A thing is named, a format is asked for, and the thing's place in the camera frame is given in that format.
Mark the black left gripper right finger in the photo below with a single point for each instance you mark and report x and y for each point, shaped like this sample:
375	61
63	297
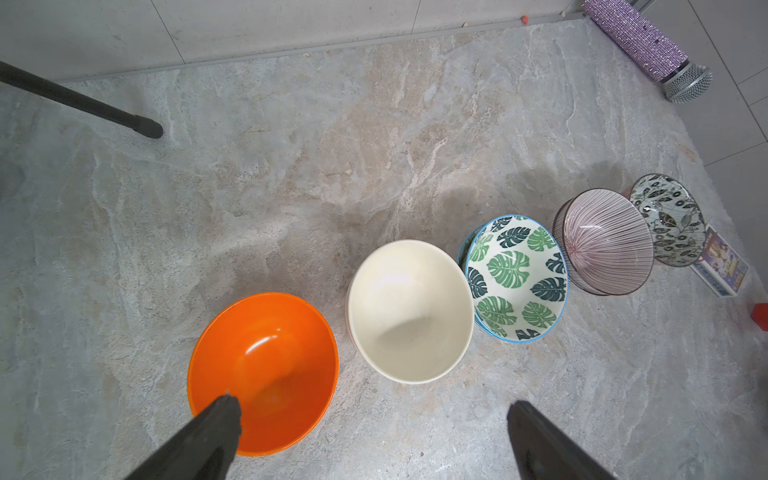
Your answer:
543	451

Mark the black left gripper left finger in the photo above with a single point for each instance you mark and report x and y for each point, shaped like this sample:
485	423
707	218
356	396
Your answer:
203	449

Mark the orange plastic bowl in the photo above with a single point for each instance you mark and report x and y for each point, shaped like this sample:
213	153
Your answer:
277	355

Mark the cream ceramic bowl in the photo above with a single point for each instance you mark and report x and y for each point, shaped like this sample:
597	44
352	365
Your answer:
409	312

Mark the black white floral bowl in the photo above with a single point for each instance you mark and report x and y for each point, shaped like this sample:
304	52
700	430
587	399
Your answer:
673	216

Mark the red block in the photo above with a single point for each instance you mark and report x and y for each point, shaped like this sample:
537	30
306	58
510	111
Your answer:
759	315

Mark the playing card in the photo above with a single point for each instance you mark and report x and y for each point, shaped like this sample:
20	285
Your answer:
719	265

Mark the black perforated music stand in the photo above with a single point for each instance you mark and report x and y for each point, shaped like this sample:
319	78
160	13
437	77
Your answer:
34	84

